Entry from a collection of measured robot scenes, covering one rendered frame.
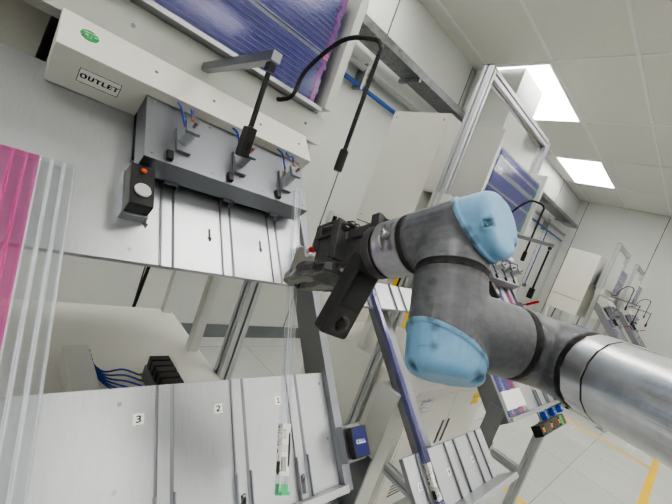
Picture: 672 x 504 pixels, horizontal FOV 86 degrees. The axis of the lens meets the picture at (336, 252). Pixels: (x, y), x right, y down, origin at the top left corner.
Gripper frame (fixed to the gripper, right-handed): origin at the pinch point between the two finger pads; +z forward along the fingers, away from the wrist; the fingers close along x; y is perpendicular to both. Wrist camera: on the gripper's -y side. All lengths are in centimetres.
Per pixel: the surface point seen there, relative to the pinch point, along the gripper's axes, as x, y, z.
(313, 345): -14.6, -6.9, 10.3
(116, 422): 18.0, -23.4, 4.5
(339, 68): -3, 57, 4
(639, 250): -704, 306, 42
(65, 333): 21, -11, 71
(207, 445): 5.6, -25.2, 4.0
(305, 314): -13.1, -0.6, 12.9
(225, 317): -82, 28, 206
